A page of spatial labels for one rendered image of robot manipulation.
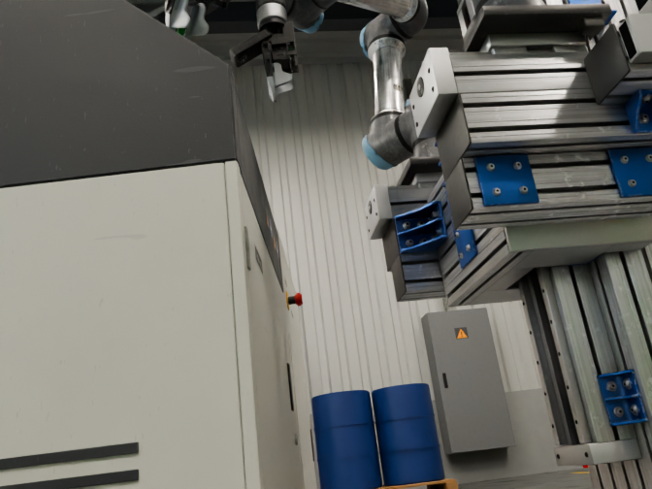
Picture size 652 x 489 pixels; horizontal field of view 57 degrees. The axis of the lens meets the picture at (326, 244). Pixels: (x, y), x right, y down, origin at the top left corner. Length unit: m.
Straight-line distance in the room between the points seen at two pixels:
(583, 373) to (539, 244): 0.25
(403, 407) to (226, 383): 5.16
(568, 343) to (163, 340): 0.73
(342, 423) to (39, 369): 5.05
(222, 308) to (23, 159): 0.36
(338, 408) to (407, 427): 0.66
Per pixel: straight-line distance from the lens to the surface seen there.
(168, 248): 0.82
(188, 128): 0.89
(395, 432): 5.89
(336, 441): 5.79
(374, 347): 7.82
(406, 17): 1.86
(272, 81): 1.46
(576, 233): 1.12
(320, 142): 8.81
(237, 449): 0.75
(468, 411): 7.67
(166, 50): 0.97
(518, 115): 1.01
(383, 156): 1.67
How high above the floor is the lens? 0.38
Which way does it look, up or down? 20 degrees up
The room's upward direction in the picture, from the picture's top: 7 degrees counter-clockwise
